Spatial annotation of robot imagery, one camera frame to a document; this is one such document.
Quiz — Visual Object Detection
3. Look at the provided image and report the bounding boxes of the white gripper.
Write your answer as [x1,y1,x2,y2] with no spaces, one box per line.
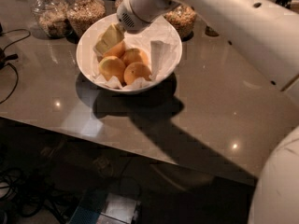
[94,0,179,55]

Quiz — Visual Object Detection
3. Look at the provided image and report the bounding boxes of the orange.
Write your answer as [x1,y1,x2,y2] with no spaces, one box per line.
[98,56,126,83]
[123,62,151,85]
[121,48,149,66]
[103,41,126,58]

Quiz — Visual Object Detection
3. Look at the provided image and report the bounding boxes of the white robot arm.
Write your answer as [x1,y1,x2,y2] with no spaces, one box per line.
[117,0,299,224]

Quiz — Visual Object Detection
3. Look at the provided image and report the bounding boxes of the white ceramic bowl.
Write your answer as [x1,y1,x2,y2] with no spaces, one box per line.
[76,12,183,95]

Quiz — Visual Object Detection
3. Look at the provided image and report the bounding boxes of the glass cereal jar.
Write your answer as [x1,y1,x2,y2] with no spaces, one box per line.
[31,0,72,38]
[67,0,106,37]
[164,5,197,38]
[114,0,123,10]

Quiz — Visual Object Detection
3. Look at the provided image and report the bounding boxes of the white paper napkin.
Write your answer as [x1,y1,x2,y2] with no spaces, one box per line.
[93,17,182,93]

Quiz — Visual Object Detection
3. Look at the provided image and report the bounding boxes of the left glass cereal jar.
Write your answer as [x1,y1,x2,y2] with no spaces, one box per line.
[31,0,72,38]

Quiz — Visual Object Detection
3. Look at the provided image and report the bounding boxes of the clear glass bottle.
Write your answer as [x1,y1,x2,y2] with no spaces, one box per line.
[205,26,219,37]

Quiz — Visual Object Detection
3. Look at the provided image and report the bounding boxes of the silver box on floor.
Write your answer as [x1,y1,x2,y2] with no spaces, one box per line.
[66,189,141,224]

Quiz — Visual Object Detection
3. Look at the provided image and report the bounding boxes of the black cable on table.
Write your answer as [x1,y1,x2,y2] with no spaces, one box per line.
[0,29,32,105]

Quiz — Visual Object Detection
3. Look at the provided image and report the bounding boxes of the black cables on floor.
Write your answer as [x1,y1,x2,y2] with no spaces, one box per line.
[0,166,74,224]

